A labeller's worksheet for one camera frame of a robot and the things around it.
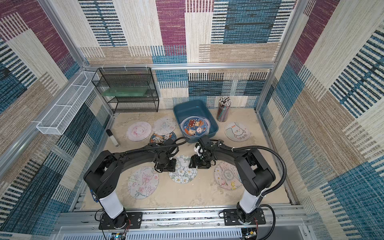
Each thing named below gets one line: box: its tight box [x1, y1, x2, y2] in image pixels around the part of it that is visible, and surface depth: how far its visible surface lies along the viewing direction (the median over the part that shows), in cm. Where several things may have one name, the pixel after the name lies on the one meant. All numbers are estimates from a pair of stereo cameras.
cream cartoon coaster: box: [214, 161, 243, 191], surface depth 89 cm
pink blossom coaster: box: [128, 166, 160, 200], surface depth 87 cm
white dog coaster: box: [224, 122, 250, 142], surface depth 110 cm
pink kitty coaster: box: [127, 121, 152, 142], surface depth 110 cm
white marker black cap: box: [106, 129, 119, 147], surface depth 102 cm
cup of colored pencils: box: [216, 96, 232, 123], surface depth 104 cm
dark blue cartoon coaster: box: [150, 132, 177, 143], surface depth 107 cm
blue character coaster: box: [183, 117, 208, 137], surface depth 110 cm
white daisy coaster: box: [168, 154, 198, 184], surface depth 90 cm
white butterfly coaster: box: [152, 117, 177, 136], surface depth 114 cm
